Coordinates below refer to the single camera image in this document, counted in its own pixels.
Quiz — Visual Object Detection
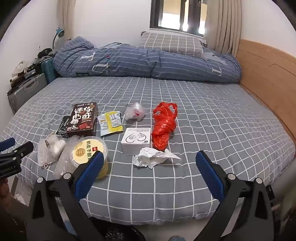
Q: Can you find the grey suitcase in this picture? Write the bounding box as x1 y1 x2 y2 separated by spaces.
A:
8 74 48 114

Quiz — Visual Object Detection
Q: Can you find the dark framed window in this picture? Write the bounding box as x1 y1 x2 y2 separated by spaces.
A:
150 0 208 37

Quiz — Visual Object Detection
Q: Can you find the grey checked pillow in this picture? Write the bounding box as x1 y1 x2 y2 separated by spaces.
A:
137 31 204 58

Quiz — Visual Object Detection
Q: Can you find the beige pleated curtain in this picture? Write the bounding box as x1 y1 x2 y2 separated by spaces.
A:
57 0 78 42
207 0 242 57

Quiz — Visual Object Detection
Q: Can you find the yellow yogurt cup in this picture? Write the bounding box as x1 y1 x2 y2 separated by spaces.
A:
70 136 109 180

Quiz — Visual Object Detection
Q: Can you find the dark brown snack box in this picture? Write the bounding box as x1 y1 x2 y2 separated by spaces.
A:
66 102 99 138

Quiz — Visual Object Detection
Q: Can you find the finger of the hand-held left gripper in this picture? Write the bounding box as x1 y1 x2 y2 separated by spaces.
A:
0 141 35 163
0 137 16 153

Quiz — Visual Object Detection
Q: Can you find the black bag on suitcase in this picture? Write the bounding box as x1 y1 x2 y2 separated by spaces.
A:
37 47 55 59

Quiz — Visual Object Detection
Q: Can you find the white earphone box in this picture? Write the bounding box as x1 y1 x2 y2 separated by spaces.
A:
121 127 152 155

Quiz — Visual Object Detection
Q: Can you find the small black packet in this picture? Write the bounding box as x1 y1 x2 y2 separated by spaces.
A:
55 116 73 139

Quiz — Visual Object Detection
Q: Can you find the blue striped quilt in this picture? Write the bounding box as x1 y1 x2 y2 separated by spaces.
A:
53 36 242 82

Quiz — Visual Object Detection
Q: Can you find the white rounded object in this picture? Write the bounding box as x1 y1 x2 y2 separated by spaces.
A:
14 60 29 76

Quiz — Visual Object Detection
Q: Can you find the grey checked bed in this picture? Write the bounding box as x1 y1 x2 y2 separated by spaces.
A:
0 75 296 226

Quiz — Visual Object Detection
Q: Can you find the red plastic bag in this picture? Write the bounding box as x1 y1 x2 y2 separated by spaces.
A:
151 102 178 151

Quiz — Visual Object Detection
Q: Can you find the wooden headboard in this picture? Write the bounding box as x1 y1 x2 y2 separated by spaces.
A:
236 39 296 139

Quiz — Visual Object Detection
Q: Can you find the white plastic wrapper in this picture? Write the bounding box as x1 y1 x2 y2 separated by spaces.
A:
37 134 67 167

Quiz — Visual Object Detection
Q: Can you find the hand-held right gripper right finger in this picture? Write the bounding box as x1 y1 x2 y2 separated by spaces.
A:
195 150 274 241

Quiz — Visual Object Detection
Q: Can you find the yellow and white sachet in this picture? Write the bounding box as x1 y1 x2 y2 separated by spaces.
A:
97 111 124 137

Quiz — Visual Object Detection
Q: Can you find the teal suitcase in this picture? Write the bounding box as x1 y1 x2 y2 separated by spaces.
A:
40 57 58 85

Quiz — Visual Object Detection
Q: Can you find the clear plastic wrapper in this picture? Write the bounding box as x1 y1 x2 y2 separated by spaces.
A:
125 101 147 121

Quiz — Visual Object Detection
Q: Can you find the blue desk lamp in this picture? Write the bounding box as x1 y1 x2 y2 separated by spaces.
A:
52 27 65 50

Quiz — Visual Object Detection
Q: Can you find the white tissue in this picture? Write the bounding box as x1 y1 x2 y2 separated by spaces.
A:
132 147 182 169

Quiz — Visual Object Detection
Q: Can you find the clear bubble plastic sheet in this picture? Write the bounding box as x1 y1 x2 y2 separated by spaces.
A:
54 136 80 179

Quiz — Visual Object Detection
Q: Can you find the pile of dark boxes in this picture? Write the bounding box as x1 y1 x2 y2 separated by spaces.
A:
9 61 44 88

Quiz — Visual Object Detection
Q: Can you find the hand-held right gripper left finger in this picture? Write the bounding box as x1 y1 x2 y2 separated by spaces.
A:
26 151 104 241

